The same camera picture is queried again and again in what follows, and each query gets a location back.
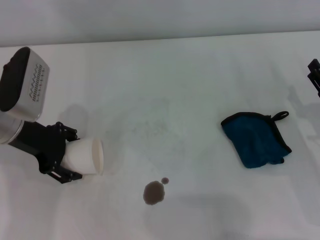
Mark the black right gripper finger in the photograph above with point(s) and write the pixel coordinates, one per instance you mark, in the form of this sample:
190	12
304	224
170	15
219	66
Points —
315	72

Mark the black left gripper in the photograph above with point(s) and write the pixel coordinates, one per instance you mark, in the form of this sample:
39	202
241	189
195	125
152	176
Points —
42	145

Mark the white paper cup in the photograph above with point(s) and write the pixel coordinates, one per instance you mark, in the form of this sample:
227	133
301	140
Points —
80	155

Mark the blue rag with black trim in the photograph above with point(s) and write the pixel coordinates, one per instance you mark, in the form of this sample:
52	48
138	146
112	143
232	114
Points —
255	140

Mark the large dark water stain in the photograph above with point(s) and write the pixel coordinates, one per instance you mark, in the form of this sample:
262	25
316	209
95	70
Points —
153	193

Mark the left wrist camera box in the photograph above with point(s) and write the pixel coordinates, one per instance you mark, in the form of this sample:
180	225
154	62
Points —
22	82

